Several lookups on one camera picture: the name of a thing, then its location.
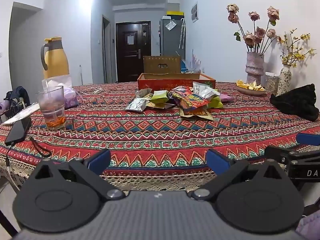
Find glass cup with drink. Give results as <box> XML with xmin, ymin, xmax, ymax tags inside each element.
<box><xmin>37</xmin><ymin>86</ymin><xmax>66</xmax><ymax>129</ymax></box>

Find black cloth bag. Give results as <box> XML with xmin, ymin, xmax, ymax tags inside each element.
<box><xmin>270</xmin><ymin>83</ymin><xmax>319</xmax><ymax>121</ymax></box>

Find pink snack packet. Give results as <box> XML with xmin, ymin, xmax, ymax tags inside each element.
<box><xmin>219</xmin><ymin>93</ymin><xmax>234</xmax><ymax>102</ymax></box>

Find patterned red tablecloth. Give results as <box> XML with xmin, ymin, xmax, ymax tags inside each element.
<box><xmin>1</xmin><ymin>82</ymin><xmax>319</xmax><ymax>191</ymax></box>

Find speckled small vase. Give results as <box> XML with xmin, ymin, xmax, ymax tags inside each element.
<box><xmin>277</xmin><ymin>64</ymin><xmax>292</xmax><ymax>96</ymax></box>

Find yellow flower branches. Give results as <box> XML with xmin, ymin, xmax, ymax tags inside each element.
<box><xmin>277</xmin><ymin>28</ymin><xmax>317</xmax><ymax>68</ymax></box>

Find clothes pile on chair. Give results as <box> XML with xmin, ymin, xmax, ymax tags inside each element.
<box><xmin>1</xmin><ymin>86</ymin><xmax>31</xmax><ymax>123</ymax></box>

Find wooden chair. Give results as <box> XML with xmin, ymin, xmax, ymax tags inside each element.
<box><xmin>143</xmin><ymin>56</ymin><xmax>181</xmax><ymax>74</ymax></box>

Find yellow box on fridge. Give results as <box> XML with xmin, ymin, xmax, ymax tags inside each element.
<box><xmin>167</xmin><ymin>11</ymin><xmax>184</xmax><ymax>16</ymax></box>

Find green snack packet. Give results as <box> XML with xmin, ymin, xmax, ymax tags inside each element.
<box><xmin>150</xmin><ymin>90</ymin><xmax>169</xmax><ymax>104</ymax></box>

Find dark entrance door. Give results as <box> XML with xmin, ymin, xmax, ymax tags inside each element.
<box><xmin>116</xmin><ymin>21</ymin><xmax>151</xmax><ymax>82</ymax></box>

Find black phone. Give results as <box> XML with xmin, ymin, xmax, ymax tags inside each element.
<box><xmin>5</xmin><ymin>117</ymin><xmax>31</xmax><ymax>146</ymax></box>

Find pink ceramic vase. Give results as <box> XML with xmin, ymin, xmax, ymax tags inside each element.
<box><xmin>245</xmin><ymin>52</ymin><xmax>264</xmax><ymax>85</ymax></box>

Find yellow thermos jug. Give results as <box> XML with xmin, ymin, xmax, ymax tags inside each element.
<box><xmin>40</xmin><ymin>37</ymin><xmax>69</xmax><ymax>79</ymax></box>

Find brown snack packet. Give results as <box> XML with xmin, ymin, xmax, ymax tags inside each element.
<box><xmin>179</xmin><ymin>107</ymin><xmax>214</xmax><ymax>121</ymax></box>

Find red orange snack bag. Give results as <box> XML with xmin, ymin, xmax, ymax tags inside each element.
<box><xmin>168</xmin><ymin>86</ymin><xmax>209</xmax><ymax>112</ymax></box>

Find orange cardboard box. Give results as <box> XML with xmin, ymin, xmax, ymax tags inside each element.
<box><xmin>137</xmin><ymin>73</ymin><xmax>216</xmax><ymax>91</ymax></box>

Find grey refrigerator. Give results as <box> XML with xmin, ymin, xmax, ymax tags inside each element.
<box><xmin>159</xmin><ymin>15</ymin><xmax>186</xmax><ymax>59</ymax></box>

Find glass jar white lid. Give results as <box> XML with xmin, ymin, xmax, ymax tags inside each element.
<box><xmin>265</xmin><ymin>72</ymin><xmax>279</xmax><ymax>95</ymax></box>

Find dried pink roses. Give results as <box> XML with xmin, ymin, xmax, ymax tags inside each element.
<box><xmin>226</xmin><ymin>3</ymin><xmax>280</xmax><ymax>54</ymax></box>

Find plate of orange peels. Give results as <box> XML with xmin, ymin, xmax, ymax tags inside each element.
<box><xmin>236</xmin><ymin>80</ymin><xmax>266</xmax><ymax>96</ymax></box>

